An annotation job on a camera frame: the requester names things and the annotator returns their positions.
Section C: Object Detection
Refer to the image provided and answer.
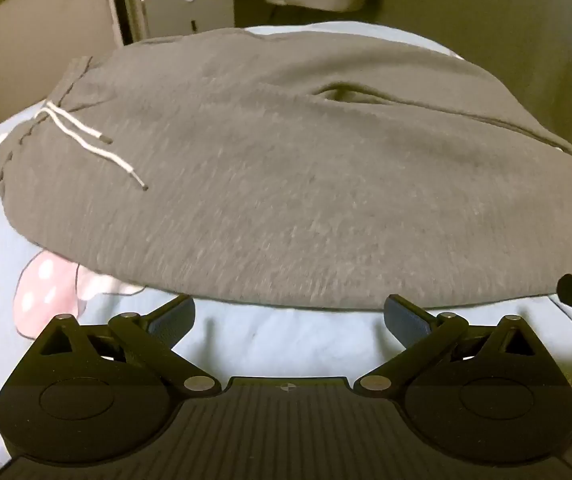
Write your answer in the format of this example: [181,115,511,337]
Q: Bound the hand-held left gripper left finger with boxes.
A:
[30,294,223,397]

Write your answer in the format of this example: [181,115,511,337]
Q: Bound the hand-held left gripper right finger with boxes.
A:
[353,294,543,397]

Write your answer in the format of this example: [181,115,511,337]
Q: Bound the grey sweat pants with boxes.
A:
[0,26,572,310]

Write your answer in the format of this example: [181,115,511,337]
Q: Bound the light blue printed bedsheet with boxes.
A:
[0,21,572,480]

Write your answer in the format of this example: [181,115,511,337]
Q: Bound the grey cabinet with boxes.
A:
[139,0,238,42]

